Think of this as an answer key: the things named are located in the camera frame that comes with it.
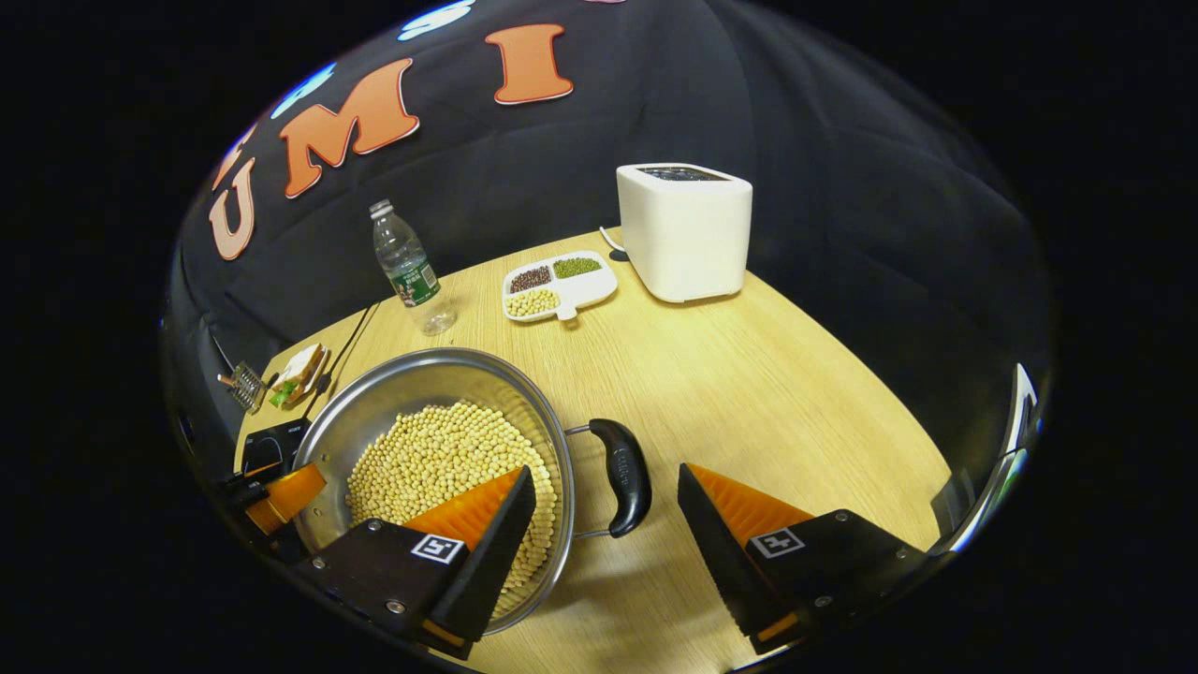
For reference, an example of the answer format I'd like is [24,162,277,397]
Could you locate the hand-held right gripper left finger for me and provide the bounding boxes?
[292,465,539,661]

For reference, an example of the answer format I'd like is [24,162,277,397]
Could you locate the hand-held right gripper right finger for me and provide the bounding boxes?
[676,462,928,656]

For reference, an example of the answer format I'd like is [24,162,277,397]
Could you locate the black induction cooktop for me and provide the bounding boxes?
[239,417,314,480]

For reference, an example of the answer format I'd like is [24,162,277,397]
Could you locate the steel pot with black handles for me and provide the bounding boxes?
[292,347,653,637]

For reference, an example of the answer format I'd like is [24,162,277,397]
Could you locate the sandwich with green lettuce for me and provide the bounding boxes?
[269,343,330,410]

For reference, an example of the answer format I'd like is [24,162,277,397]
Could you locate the pile of yellow soybeans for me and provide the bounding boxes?
[344,401,560,619]

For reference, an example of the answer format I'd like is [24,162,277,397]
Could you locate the clear plastic water bottle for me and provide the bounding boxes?
[368,198,458,337]

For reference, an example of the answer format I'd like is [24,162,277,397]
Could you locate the small heap of pale beans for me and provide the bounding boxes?
[505,288,561,318]

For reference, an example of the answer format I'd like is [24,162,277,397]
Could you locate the white divided dish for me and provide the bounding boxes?
[502,250,620,325]

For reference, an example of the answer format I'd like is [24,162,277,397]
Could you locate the white toaster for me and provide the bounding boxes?
[616,163,754,304]

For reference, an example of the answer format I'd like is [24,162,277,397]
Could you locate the black backdrop cloth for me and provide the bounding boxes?
[159,0,1054,525]

